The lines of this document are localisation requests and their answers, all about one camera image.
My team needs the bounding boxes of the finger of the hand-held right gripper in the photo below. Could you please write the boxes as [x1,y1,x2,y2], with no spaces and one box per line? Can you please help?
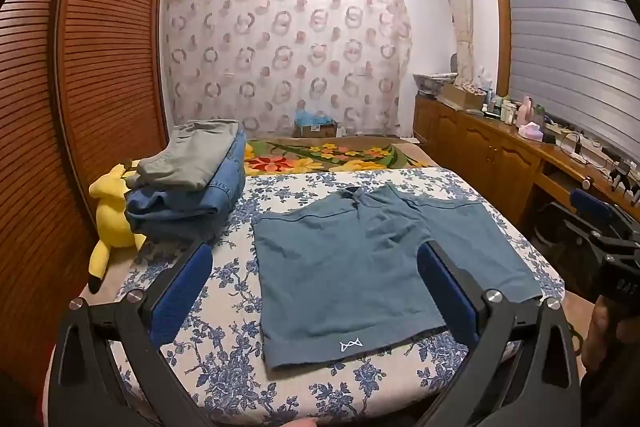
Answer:
[570,188,621,230]
[535,202,601,259]

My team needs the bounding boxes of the yellow plush toy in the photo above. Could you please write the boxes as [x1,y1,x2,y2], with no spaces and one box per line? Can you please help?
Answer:
[87,161,147,294]

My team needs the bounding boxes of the wooden side cabinet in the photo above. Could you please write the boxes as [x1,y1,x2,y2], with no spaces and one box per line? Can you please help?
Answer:
[412,94,640,233]

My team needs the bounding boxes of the wooden louvered wardrobe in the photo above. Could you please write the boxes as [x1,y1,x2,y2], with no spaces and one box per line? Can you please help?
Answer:
[0,0,168,408]

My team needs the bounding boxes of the blue plastic bag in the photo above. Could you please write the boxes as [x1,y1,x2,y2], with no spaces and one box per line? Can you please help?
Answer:
[295,108,333,128]

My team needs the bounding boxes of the ring patterned wall curtain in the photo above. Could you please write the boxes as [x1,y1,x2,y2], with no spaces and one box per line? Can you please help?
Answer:
[161,0,413,140]

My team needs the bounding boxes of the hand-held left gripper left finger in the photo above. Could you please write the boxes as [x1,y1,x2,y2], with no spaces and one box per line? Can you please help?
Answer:
[45,241,216,427]

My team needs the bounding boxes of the grey tray of clutter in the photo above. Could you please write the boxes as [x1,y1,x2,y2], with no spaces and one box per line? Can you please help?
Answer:
[414,72,457,96]

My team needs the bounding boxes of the folded grey pants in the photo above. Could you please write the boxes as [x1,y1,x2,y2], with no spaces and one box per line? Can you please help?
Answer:
[125,119,241,188]

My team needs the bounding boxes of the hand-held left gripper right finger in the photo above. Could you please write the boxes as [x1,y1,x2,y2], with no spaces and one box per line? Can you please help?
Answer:
[417,239,583,427]

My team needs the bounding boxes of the flat cardboard box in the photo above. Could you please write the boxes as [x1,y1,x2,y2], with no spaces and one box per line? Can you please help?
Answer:
[440,83,488,110]

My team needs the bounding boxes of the small cardboard box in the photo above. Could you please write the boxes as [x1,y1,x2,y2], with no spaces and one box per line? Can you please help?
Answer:
[292,119,338,138]

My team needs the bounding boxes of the person's right hand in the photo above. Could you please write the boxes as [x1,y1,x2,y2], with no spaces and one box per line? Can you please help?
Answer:
[581,301,620,374]

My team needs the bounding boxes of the pink bottle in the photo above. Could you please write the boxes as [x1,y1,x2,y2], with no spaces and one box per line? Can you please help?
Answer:
[516,96,535,128]

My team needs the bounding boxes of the beige bunched curtain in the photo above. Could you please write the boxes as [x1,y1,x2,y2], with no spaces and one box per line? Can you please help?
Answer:
[442,0,476,82]

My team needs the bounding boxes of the grey window blind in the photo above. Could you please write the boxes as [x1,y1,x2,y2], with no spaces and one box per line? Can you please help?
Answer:
[500,0,640,152]

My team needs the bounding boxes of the blue floral bedsheet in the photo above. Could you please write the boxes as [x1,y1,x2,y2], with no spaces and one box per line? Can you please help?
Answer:
[107,167,566,427]

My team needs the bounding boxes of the colourful flower blanket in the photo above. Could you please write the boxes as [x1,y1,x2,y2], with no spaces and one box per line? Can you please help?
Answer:
[242,138,441,178]

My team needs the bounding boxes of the blue-grey short pants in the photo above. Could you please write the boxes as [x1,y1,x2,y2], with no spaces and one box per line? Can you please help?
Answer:
[251,183,545,369]

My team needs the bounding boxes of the folded blue jeans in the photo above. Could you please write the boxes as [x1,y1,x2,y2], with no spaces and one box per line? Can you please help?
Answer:
[125,127,247,244]

